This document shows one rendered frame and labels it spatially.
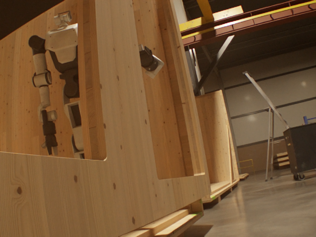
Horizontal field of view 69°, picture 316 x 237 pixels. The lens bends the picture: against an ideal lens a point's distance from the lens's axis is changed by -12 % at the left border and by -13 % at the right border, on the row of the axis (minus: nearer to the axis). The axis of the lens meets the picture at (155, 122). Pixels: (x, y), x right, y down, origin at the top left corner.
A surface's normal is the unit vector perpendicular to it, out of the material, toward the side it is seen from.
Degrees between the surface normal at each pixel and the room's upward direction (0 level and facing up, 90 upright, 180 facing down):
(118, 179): 90
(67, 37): 106
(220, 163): 90
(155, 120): 90
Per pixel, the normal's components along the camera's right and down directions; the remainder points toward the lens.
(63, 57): 0.06, 0.04
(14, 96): -0.39, -0.16
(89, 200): 0.91, -0.22
